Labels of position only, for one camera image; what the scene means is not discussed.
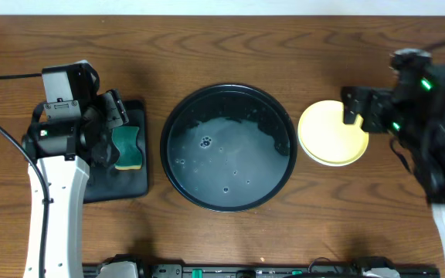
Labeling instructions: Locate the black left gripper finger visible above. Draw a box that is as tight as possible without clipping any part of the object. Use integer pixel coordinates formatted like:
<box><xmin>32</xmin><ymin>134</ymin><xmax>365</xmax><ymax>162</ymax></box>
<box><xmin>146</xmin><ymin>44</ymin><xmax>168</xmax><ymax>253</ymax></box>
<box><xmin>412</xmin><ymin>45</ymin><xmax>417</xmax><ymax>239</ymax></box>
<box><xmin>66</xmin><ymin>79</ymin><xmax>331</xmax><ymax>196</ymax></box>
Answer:
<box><xmin>90</xmin><ymin>140</ymin><xmax>120</xmax><ymax>168</ymax></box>
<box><xmin>98</xmin><ymin>89</ymin><xmax>129</xmax><ymax>130</ymax></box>

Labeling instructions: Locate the green scouring sponge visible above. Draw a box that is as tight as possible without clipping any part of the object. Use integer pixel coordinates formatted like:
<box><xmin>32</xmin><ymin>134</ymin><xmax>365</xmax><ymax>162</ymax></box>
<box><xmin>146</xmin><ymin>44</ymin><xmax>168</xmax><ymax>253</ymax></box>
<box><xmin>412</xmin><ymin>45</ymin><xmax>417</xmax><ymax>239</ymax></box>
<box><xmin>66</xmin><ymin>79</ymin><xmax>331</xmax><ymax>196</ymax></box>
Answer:
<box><xmin>111</xmin><ymin>126</ymin><xmax>143</xmax><ymax>171</ymax></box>

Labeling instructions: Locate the yellow plate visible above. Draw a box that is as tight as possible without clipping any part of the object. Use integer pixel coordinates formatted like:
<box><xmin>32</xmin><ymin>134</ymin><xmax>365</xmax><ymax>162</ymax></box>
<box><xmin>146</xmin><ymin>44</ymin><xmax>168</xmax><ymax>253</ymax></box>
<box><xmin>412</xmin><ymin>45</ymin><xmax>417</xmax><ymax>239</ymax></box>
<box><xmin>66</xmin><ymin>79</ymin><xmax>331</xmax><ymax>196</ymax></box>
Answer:
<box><xmin>297</xmin><ymin>100</ymin><xmax>369</xmax><ymax>167</ymax></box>

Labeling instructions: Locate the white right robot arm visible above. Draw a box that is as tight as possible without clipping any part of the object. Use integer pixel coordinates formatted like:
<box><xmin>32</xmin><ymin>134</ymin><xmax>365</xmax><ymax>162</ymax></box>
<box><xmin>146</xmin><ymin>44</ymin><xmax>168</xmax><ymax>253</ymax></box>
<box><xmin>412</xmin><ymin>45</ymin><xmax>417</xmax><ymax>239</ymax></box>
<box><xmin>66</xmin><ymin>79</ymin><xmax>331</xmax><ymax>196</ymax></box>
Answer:
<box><xmin>161</xmin><ymin>49</ymin><xmax>445</xmax><ymax>256</ymax></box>

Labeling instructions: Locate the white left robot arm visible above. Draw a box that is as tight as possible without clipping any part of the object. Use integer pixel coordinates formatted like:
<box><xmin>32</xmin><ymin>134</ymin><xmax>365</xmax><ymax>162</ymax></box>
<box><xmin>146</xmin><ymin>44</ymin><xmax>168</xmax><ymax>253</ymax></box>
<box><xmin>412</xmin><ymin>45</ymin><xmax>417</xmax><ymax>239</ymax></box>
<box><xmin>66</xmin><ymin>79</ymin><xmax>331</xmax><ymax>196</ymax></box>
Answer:
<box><xmin>22</xmin><ymin>90</ymin><xmax>149</xmax><ymax>277</ymax></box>

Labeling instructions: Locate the black rectangular tray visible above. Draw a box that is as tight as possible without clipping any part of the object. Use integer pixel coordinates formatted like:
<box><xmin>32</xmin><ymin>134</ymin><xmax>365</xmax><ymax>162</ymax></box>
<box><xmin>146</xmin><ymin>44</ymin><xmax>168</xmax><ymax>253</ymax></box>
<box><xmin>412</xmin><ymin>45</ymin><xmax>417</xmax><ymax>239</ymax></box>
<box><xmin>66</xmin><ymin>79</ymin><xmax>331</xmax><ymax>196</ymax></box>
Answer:
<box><xmin>84</xmin><ymin>100</ymin><xmax>149</xmax><ymax>203</ymax></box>

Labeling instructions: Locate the black round tray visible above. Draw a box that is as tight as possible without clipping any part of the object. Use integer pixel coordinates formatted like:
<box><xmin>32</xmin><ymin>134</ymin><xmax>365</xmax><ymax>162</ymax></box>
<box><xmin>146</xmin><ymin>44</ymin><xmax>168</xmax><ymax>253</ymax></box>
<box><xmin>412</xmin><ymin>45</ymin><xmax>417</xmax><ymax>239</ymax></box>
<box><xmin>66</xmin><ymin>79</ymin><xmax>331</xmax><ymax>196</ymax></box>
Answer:
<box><xmin>160</xmin><ymin>83</ymin><xmax>297</xmax><ymax>212</ymax></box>

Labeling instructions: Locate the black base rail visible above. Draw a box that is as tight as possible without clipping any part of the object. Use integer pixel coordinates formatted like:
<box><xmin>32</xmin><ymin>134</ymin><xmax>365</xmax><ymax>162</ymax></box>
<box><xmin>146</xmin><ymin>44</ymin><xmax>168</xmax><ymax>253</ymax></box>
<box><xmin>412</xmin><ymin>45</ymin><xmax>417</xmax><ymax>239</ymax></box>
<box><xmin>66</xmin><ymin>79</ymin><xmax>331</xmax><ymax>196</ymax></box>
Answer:
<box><xmin>83</xmin><ymin>255</ymin><xmax>441</xmax><ymax>278</ymax></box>

